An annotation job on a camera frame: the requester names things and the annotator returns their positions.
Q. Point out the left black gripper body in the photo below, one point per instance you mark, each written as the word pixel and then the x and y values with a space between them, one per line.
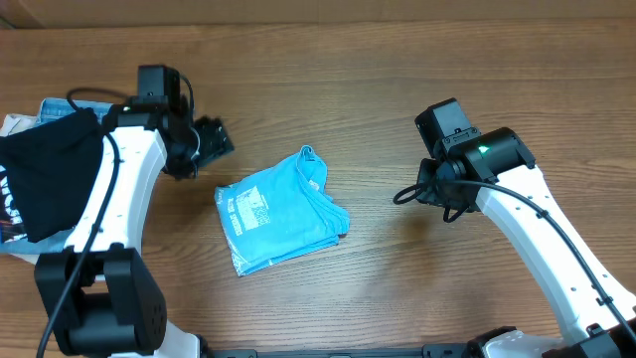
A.
pixel 204 142

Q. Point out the folded black garment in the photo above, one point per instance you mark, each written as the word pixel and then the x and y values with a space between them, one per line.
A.
pixel 45 174

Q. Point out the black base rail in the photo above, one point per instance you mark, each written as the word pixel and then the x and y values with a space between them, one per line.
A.
pixel 444 350

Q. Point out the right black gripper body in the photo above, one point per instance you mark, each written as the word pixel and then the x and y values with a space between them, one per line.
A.
pixel 434 192

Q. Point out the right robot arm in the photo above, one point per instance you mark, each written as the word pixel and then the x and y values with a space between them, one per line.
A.
pixel 496 174

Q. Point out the light blue printed t-shirt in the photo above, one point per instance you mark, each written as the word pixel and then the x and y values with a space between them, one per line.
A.
pixel 280 213

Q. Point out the folded blue jeans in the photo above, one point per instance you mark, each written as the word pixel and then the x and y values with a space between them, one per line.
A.
pixel 64 107

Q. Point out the folded beige garment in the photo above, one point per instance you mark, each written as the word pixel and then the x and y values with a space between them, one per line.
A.
pixel 28 252

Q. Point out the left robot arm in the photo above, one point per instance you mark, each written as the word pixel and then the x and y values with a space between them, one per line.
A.
pixel 100 297

